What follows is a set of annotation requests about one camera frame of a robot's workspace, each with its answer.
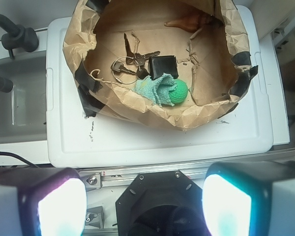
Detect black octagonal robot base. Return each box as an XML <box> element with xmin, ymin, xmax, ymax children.
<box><xmin>116</xmin><ymin>170</ymin><xmax>210</xmax><ymax>236</ymax></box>

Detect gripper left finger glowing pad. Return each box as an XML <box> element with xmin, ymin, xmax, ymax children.
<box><xmin>0</xmin><ymin>168</ymin><xmax>87</xmax><ymax>236</ymax></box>

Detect bunch of keys on ring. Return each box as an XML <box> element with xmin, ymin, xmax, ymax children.
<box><xmin>111</xmin><ymin>33</ymin><xmax>160</xmax><ymax>85</ymax></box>

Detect brown paper bag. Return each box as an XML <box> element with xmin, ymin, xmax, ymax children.
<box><xmin>63</xmin><ymin>0</ymin><xmax>258</xmax><ymax>131</ymax></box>

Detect grey sink basin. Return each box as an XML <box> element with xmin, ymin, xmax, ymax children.
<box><xmin>0</xmin><ymin>51</ymin><xmax>47</xmax><ymax>144</ymax></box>

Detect small black box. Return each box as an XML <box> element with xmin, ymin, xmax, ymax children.
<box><xmin>148</xmin><ymin>56</ymin><xmax>178</xmax><ymax>80</ymax></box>

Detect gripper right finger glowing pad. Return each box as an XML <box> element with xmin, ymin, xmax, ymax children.
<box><xmin>202</xmin><ymin>161</ymin><xmax>295</xmax><ymax>236</ymax></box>

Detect metal corner bracket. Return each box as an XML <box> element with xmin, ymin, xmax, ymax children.
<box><xmin>85</xmin><ymin>206</ymin><xmax>105</xmax><ymax>229</ymax></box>

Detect green dimpled ball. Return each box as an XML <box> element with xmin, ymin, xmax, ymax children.
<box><xmin>169</xmin><ymin>79</ymin><xmax>188</xmax><ymax>105</ymax></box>

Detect teal knitted cloth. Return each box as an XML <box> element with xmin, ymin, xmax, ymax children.
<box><xmin>133</xmin><ymin>73</ymin><xmax>177</xmax><ymax>107</ymax></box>

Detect brown spiral seashell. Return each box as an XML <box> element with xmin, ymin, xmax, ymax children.
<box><xmin>164</xmin><ymin>11</ymin><xmax>214</xmax><ymax>32</ymax></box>

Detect aluminium extrusion rail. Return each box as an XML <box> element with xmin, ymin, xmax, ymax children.
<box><xmin>78</xmin><ymin>147</ymin><xmax>295</xmax><ymax>189</ymax></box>

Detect thin black cable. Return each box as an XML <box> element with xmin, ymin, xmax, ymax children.
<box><xmin>0</xmin><ymin>151</ymin><xmax>44</xmax><ymax>169</ymax></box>

